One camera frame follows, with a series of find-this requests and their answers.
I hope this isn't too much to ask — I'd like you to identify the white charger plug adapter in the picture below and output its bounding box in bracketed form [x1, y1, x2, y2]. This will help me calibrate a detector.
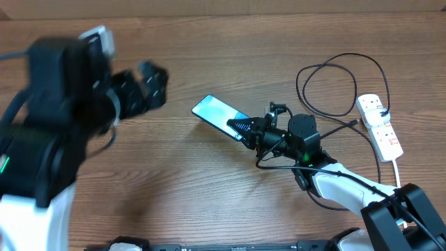
[362, 107, 391, 128]

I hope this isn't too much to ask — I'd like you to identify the blue Galaxy smartphone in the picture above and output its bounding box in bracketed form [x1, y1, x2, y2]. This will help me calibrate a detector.
[192, 95, 249, 141]

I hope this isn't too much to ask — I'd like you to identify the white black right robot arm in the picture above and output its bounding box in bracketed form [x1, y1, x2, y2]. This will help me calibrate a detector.
[227, 114, 445, 250]

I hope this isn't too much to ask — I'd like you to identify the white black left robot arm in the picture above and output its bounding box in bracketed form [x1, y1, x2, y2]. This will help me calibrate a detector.
[1, 37, 169, 250]

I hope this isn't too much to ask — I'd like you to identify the white power strip cord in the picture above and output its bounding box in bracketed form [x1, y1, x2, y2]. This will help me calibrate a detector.
[392, 159, 408, 229]

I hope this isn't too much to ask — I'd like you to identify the white power strip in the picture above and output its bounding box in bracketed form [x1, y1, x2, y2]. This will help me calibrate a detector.
[355, 94, 403, 162]

